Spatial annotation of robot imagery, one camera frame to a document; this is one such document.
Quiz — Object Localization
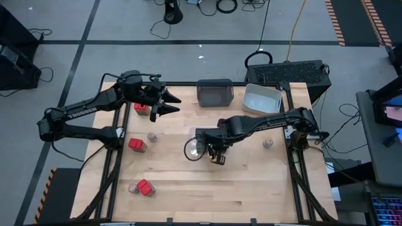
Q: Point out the black perforated computer tower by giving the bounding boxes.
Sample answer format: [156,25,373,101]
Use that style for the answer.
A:
[244,59,332,104]

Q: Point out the coiled black cable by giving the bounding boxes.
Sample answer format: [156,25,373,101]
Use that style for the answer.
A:
[215,0,239,14]

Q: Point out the black hanging cable with loop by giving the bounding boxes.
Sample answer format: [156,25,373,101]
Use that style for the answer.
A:
[244,0,274,76]

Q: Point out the black cables beside desk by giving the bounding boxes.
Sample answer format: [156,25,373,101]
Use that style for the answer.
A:
[318,102,369,155]

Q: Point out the thin black floor cable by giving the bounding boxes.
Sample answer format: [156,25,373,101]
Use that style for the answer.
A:
[0,66,55,98]
[149,19,172,40]
[27,28,53,41]

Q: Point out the black hazard-striped floor mat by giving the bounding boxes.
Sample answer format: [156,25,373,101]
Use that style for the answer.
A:
[361,0,402,48]
[325,0,381,47]
[33,168,83,225]

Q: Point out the backlit keyboard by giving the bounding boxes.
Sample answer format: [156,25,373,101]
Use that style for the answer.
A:
[370,196,402,226]

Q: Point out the black stand base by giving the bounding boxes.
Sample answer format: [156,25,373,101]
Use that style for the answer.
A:
[163,0,184,25]

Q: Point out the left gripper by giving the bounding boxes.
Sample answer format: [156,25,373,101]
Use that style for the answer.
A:
[143,78,183,117]

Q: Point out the clear plastic bin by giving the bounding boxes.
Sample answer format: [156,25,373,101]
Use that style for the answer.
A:
[187,126,220,159]

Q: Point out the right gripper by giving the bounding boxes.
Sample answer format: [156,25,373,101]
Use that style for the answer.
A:
[195,127,231,166]

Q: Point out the red-lidded spice tin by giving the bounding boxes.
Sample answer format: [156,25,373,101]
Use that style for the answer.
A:
[128,137,148,154]
[136,178,156,198]
[134,102,151,117]

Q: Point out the white plastic bin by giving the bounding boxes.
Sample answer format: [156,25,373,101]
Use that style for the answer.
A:
[241,83,283,116]

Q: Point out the grey desk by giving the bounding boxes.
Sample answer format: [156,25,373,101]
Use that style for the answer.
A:
[356,89,402,189]

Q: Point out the black computer monitor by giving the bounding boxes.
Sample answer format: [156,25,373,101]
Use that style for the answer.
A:
[371,77,402,128]

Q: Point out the yellow hanging cable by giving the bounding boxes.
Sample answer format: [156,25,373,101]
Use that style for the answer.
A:
[285,0,307,62]

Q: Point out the tangled black floor cables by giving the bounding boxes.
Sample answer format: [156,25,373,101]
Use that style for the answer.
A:
[187,0,217,17]
[241,0,268,13]

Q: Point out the black arm base cable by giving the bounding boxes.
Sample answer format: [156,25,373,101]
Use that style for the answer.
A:
[50,141,106,163]

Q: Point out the dark grey plastic bin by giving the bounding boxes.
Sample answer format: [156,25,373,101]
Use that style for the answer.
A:
[196,78,235,108]

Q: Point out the black equipment case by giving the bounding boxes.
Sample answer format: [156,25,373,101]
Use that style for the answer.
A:
[0,43,43,92]
[0,4,41,54]

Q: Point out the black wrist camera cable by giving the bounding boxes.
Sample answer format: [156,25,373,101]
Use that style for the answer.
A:
[100,72,163,92]
[183,136,209,162]

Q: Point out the small black desk device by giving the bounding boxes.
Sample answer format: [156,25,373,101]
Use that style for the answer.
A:
[382,132,400,148]

